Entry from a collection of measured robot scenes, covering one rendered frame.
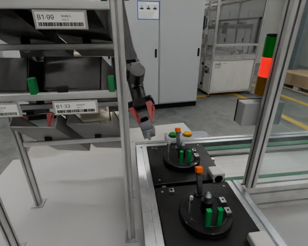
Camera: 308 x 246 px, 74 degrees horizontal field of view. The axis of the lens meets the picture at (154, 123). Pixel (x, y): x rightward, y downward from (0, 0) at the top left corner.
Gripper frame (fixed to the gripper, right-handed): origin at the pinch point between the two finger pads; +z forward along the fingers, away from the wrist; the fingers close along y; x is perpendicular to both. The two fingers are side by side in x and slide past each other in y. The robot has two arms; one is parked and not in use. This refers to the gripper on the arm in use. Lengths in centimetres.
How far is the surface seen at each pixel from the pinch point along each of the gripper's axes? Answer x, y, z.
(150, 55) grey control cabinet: 217, 1, -205
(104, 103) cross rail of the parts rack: -19.5, -6.9, -2.3
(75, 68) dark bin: -36.1, -5.9, -3.2
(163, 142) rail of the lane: 19.4, 2.2, 4.1
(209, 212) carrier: -16.9, 11.9, 33.0
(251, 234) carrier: -12.7, 19.6, 40.2
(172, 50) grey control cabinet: 228, 41, -207
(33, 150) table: 18, -63, -13
